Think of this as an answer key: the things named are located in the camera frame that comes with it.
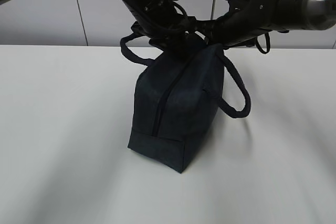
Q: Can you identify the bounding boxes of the dark blue lunch bag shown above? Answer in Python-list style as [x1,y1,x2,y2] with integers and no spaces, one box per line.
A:
[120,34,251,173]

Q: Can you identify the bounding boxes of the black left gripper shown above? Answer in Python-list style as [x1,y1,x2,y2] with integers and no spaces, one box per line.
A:
[131,14,197,56]

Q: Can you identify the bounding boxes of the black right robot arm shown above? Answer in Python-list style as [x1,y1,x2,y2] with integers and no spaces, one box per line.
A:
[196,0,335,49]

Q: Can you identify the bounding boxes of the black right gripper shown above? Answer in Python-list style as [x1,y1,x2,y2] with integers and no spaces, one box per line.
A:
[194,17,229,45]

